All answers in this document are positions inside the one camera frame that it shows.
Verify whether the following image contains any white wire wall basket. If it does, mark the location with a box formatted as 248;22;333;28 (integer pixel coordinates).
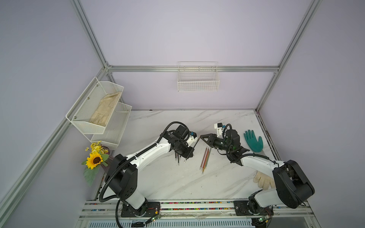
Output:
177;61;220;92

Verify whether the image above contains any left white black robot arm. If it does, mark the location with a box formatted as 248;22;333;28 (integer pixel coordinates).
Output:
99;121;198;211

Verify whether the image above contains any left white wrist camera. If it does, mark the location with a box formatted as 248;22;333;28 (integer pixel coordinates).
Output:
186;132;198;146

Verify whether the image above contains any beige fabric glove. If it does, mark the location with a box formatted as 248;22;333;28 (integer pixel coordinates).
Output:
253;171;276;190

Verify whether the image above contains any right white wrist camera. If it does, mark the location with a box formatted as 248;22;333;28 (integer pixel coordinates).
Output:
214;123;226;138

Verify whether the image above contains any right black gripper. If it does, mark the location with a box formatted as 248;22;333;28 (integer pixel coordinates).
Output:
201;133;232;152

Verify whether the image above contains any lower white mesh shelf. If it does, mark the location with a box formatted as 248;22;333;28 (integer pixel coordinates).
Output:
91;102;132;150

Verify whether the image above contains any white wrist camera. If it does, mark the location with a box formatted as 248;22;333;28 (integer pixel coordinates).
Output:
214;123;226;138
186;132;198;146

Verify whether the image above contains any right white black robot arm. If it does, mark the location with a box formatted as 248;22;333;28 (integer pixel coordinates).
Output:
200;127;315;215

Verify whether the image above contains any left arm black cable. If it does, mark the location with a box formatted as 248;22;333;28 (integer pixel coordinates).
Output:
98;121;189;228

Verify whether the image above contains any aluminium frame profile back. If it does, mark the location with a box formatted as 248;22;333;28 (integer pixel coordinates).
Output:
108;66;280;73

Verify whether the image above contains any upper white mesh shelf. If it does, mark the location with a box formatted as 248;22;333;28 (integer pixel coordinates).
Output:
66;78;124;135

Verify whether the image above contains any artificial sunflower bouquet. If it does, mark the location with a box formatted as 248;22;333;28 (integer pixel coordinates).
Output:
82;141;110;186

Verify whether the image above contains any green rubber glove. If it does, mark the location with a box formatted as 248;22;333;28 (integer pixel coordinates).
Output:
244;130;263;153

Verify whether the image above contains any dark ribbed vase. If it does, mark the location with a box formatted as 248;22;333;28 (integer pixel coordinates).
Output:
100;155;114;173

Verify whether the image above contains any white mesh shelf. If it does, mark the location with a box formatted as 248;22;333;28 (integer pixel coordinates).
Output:
66;78;124;135
91;102;132;150

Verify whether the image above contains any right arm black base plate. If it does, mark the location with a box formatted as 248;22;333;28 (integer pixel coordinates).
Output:
233;200;273;216

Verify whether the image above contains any aluminium front rail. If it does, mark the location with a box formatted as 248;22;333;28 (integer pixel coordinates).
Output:
76;199;320;228

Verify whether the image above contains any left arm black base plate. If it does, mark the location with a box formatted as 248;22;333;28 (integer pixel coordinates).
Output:
120;201;161;218

